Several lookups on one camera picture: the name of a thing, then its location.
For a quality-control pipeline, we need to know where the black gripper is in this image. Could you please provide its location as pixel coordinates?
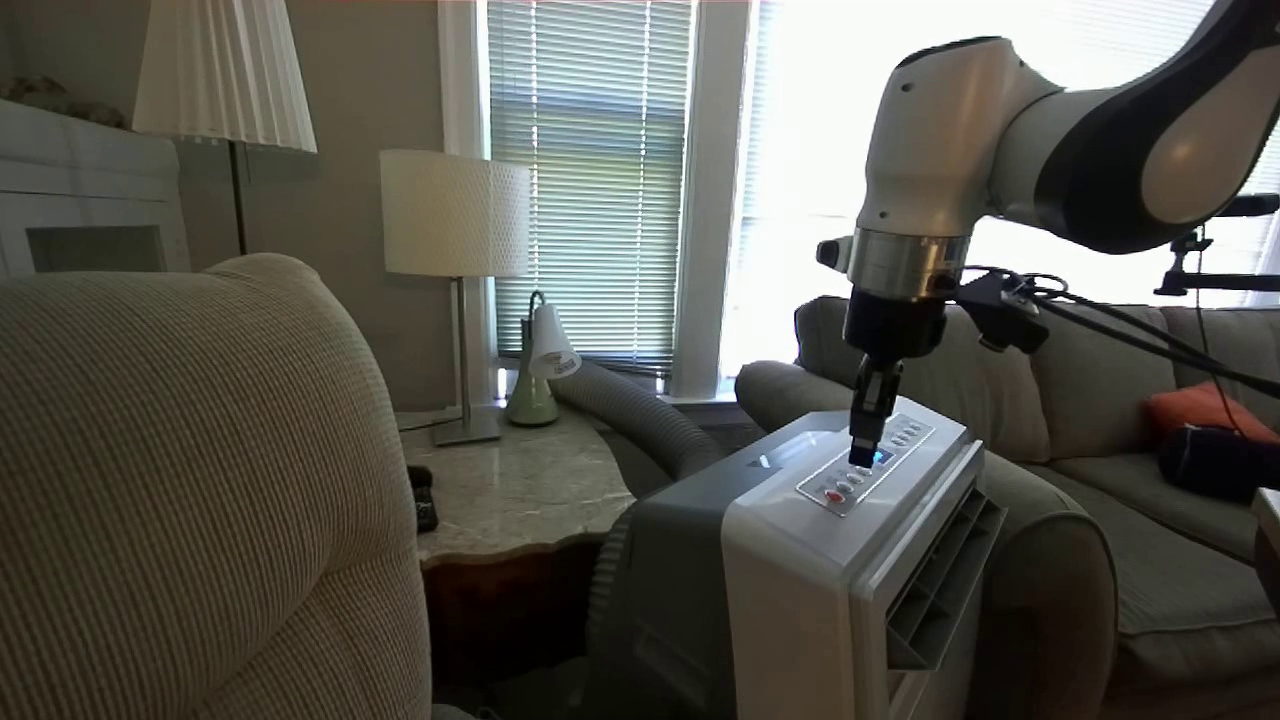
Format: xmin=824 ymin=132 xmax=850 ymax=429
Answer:
xmin=843 ymin=293 xmax=948 ymax=474

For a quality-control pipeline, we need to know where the white glass door cabinet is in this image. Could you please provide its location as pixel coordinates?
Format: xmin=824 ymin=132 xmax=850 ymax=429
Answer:
xmin=0 ymin=96 xmax=196 ymax=279

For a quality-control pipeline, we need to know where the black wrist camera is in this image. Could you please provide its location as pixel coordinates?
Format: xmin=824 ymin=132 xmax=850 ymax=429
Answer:
xmin=955 ymin=270 xmax=1054 ymax=357

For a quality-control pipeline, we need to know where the white portable air cooler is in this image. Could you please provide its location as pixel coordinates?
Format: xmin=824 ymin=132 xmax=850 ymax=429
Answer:
xmin=585 ymin=393 xmax=1013 ymax=720

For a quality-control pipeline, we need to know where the black camera stand bar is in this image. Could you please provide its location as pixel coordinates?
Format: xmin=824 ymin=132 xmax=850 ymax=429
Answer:
xmin=1152 ymin=192 xmax=1280 ymax=300

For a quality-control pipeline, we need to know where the tall window with blinds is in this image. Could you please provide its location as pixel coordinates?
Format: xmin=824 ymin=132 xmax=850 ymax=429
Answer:
xmin=485 ymin=0 xmax=702 ymax=368

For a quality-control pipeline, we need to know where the marble top side table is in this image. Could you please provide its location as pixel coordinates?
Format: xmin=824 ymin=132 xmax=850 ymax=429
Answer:
xmin=398 ymin=404 xmax=642 ymax=714

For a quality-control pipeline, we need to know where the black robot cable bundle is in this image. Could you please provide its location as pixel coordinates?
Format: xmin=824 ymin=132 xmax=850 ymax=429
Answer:
xmin=986 ymin=264 xmax=1280 ymax=400

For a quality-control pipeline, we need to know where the grey ribbed exhaust hose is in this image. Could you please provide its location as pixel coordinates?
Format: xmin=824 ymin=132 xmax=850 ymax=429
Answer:
xmin=549 ymin=357 xmax=736 ymax=499

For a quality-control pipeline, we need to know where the grey beige sofa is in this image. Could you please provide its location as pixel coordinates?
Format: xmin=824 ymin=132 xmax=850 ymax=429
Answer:
xmin=732 ymin=293 xmax=1280 ymax=720

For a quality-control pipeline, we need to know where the drum shade table lamp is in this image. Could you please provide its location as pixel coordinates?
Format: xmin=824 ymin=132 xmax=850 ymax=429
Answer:
xmin=377 ymin=147 xmax=533 ymax=452

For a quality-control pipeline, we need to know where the pleated shade floor lamp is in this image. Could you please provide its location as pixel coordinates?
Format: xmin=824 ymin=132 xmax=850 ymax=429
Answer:
xmin=128 ymin=0 xmax=320 ymax=264

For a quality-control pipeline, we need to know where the beige upholstered armchair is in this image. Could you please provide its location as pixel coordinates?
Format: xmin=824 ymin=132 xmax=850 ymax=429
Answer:
xmin=0 ymin=251 xmax=437 ymax=720

